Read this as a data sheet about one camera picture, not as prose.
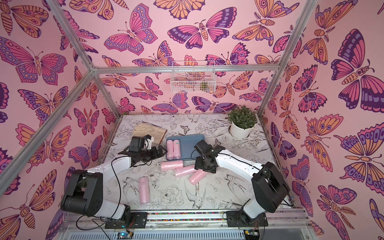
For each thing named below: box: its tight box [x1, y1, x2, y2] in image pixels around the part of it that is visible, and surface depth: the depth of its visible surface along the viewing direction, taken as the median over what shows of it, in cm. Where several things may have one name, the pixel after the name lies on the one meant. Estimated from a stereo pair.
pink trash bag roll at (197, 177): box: [189, 169, 208, 185], surface depth 87 cm
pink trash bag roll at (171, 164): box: [161, 160, 184, 171], surface depth 91 cm
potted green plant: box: [228, 104, 258, 139], surface depth 96 cm
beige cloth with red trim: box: [133, 121, 168, 145], surface depth 112 cm
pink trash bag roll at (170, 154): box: [166, 139, 174, 160], surface depth 99 cm
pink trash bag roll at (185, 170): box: [175, 164, 198, 178], surface depth 89 cm
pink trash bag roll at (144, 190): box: [139, 176, 150, 205], surface depth 83 cm
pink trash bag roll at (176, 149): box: [173, 139, 182, 159], surface depth 98 cm
